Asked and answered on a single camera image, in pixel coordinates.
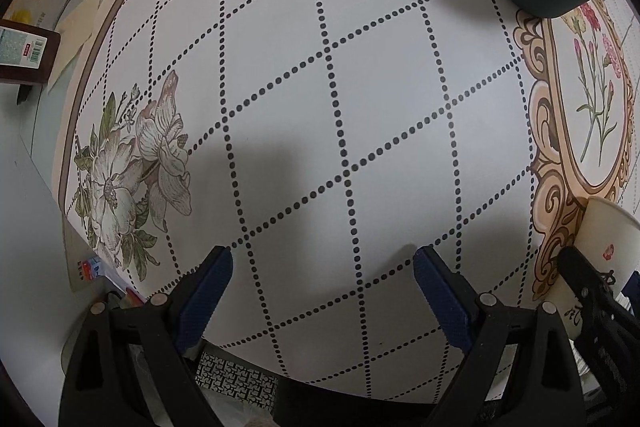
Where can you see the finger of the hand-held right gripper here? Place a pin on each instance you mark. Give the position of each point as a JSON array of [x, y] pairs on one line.
[[582, 272]]

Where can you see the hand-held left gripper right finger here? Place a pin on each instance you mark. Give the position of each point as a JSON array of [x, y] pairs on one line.
[[440, 287]]

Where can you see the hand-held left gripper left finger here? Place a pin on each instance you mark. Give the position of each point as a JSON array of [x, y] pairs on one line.
[[212, 279]]

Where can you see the white paper cup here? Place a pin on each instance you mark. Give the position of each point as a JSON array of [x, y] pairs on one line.
[[605, 227]]

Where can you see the black white patterned box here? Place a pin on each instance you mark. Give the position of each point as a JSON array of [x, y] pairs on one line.
[[237, 382]]

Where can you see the small blue red packet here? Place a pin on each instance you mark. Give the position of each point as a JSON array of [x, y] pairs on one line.
[[92, 269]]

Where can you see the floral dotted tablecloth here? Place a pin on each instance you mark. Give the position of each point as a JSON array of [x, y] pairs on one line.
[[350, 107]]

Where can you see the beige paper sheet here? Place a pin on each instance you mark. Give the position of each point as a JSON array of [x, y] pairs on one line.
[[75, 32]]

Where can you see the brown box with label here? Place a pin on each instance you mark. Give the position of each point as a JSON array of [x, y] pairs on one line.
[[25, 54]]

